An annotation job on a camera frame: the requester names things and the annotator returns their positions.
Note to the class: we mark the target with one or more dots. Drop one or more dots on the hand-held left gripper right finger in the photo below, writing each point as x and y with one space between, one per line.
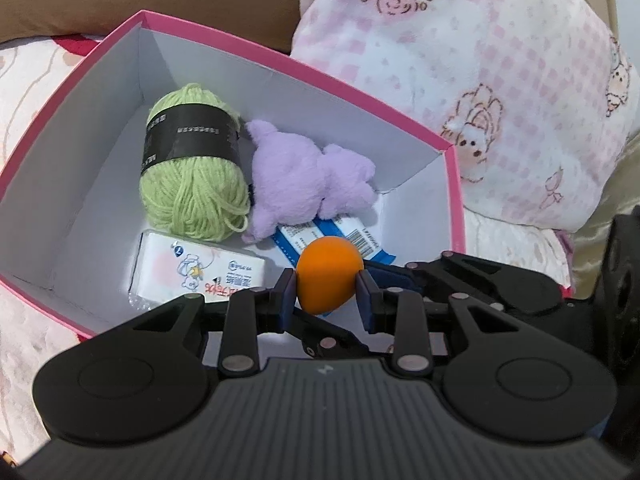
366 305

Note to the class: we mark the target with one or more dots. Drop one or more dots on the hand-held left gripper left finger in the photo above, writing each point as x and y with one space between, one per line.
286 305

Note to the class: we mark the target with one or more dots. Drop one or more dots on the gold shiny cloth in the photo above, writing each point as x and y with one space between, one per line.
600 195

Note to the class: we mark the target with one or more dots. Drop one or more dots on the pink checked pillow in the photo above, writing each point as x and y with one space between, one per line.
450 60

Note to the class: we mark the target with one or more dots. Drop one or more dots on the pink cardboard box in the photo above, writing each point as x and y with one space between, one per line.
100 160

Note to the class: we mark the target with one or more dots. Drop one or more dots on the white tissue pack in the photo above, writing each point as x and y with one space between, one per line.
170 265

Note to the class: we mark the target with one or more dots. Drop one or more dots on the purple plush toy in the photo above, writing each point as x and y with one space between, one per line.
290 180

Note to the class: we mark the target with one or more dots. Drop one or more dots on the orange ball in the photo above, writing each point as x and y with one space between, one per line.
327 275

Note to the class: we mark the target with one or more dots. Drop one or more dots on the green yarn ball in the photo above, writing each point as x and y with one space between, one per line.
190 195

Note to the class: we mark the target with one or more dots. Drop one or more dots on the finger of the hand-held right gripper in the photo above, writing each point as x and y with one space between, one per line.
325 335
395 276

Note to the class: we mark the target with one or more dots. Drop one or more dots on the printed bear blanket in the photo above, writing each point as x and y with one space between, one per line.
30 85

